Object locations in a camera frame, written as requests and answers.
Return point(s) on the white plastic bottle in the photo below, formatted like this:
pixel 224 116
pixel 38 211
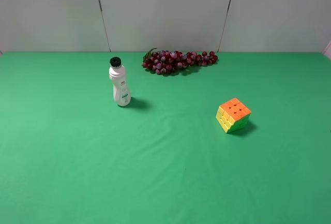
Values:
pixel 118 76

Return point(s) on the bunch of red grapes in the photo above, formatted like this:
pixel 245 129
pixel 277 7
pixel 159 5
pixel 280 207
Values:
pixel 168 62

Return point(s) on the green table cloth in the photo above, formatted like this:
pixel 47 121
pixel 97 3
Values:
pixel 70 154

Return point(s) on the colourful rubik's cube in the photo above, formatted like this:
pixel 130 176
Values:
pixel 233 115

